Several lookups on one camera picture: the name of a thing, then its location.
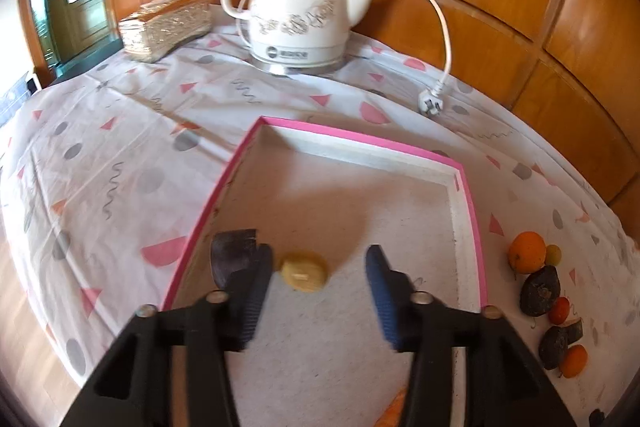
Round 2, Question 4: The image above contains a dark brown cut block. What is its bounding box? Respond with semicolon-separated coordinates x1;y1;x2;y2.
563;317;584;346

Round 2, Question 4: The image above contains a red tomato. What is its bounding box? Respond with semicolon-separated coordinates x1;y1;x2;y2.
547;297;570;326

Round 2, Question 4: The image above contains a dark brown lumpy fruit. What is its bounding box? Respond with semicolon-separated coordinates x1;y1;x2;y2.
520;265;561;317

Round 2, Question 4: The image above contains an orange carrot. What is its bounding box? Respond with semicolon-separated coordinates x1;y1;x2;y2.
374;388;406;427

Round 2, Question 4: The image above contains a large orange fruit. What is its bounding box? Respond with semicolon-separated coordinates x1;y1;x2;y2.
506;231;547;274

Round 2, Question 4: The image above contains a yellow-green round fruit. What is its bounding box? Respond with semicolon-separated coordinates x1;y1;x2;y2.
544;244;562;267
280;251;329;293

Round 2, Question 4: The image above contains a dark purple cylinder piece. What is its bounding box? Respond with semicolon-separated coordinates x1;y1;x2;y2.
209;229;257;288

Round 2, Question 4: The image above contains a small orange fruit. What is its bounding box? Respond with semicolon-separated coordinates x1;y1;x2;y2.
559;345;589;378

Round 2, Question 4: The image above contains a patterned white tablecloth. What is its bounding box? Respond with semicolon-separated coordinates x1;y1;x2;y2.
1;13;639;424

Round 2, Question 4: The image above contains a pink-rimmed cardboard tray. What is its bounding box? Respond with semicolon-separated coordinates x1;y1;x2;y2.
165;118;487;426

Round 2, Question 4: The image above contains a silver ornate tissue box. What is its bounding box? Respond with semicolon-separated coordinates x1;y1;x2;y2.
118;0;213;63

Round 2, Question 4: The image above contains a white ceramic electric kettle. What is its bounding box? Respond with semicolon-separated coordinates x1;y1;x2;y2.
220;0;372;76

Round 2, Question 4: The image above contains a white kettle power cord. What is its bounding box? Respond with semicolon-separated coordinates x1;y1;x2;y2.
235;0;454;117

